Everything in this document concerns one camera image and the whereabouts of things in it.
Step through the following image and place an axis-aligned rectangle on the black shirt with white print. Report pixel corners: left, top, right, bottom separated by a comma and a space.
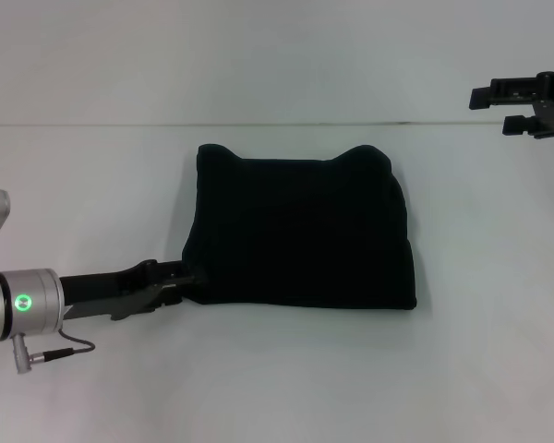
180, 143, 419, 312

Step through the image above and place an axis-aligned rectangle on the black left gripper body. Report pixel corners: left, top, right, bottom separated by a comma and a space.
57, 258, 163, 323

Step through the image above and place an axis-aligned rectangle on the grey cable with metal plug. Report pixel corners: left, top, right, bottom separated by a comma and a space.
10, 326, 98, 376

